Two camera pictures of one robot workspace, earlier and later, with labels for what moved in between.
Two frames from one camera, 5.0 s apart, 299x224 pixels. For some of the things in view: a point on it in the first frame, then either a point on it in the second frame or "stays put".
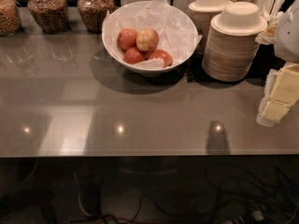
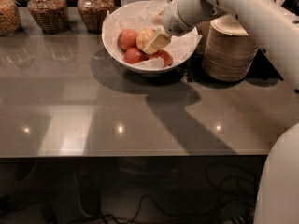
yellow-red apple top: x=147 y=40 stays put
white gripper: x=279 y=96 to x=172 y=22
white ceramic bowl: x=149 y=36 stays put
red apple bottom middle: x=134 y=56 stays put
